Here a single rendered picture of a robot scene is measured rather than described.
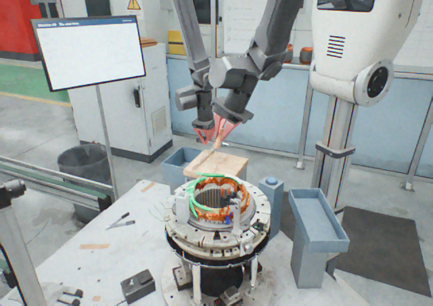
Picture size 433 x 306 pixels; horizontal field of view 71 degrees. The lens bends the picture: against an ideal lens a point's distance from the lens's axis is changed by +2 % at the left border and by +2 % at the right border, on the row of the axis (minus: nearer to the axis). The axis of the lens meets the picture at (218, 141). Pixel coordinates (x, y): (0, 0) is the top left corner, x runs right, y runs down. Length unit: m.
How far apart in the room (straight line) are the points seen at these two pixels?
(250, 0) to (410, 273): 2.46
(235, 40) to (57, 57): 1.84
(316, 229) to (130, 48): 1.34
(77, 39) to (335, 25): 1.22
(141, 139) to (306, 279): 2.50
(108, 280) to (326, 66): 1.03
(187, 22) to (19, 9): 3.57
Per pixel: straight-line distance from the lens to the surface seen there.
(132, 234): 1.36
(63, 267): 1.32
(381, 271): 2.45
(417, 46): 2.96
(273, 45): 0.66
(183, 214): 0.87
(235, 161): 1.23
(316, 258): 1.08
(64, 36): 1.72
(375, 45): 0.97
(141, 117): 3.19
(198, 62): 0.99
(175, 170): 1.22
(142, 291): 1.13
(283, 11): 0.62
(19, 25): 4.49
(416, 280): 2.50
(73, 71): 1.73
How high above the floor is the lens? 1.68
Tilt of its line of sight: 26 degrees down
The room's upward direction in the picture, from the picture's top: straight up
